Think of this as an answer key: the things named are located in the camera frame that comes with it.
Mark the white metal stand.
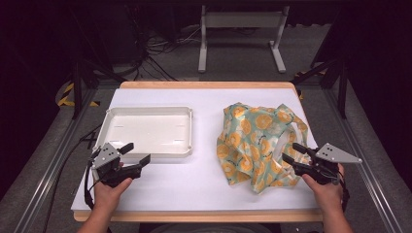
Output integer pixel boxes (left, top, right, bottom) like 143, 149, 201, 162
197, 4, 291, 74

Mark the black metal stand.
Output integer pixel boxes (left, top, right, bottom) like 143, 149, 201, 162
291, 6, 351, 120
62, 6, 128, 120

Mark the wooden table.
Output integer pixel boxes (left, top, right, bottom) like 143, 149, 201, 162
73, 81, 324, 223

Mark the aluminium rail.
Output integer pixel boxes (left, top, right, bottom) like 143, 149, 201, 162
13, 88, 98, 233
323, 86, 405, 233

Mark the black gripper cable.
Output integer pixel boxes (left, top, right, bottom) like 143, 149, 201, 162
336, 174, 352, 214
83, 159, 100, 211

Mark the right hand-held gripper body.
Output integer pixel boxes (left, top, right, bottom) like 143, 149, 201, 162
292, 142, 363, 185

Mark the yellow black hazard tape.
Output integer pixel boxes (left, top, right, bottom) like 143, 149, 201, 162
56, 82, 100, 108

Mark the bundle of black cables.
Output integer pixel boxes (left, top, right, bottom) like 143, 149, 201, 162
127, 6, 203, 82

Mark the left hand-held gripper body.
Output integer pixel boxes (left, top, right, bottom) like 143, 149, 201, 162
91, 142, 143, 188

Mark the person's right hand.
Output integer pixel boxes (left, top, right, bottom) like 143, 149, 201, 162
302, 164, 345, 215

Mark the person's left hand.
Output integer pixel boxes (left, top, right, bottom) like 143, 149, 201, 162
93, 179, 134, 212

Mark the white table cover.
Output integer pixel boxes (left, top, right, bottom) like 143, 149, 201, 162
71, 87, 320, 213

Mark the white plastic tray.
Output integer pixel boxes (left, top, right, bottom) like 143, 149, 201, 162
92, 106, 193, 159

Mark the fruit print cloth bag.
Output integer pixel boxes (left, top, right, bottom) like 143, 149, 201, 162
216, 102, 313, 195

